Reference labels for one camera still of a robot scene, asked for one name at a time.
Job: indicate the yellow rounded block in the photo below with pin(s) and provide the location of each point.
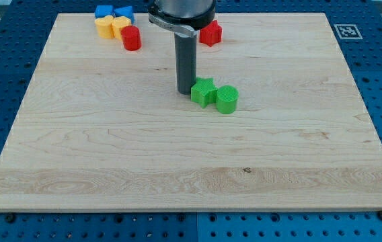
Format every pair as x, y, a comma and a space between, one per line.
118, 24

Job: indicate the blue cube block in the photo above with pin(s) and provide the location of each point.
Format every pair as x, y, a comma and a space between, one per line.
103, 10

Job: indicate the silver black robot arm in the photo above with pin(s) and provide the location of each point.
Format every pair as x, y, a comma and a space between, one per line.
182, 17

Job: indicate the red cylinder block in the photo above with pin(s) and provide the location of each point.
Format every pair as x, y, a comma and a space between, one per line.
131, 38

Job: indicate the red star block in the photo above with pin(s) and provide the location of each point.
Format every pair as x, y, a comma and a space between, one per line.
211, 34

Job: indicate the light wooden board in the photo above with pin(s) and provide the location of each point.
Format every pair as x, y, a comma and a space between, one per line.
103, 129

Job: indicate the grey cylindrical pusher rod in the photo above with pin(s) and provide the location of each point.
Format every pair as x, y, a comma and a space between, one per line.
185, 51

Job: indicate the white fiducial marker tag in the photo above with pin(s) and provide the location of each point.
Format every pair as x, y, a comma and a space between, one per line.
348, 31

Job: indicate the yellow heart block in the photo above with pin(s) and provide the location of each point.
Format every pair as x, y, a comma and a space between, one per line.
104, 26

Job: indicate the green cylinder block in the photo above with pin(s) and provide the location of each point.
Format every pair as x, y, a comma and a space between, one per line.
227, 97

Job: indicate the blue triangular block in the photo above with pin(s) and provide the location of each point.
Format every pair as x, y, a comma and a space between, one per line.
126, 11

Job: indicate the green star block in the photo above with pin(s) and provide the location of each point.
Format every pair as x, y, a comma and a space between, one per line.
204, 92

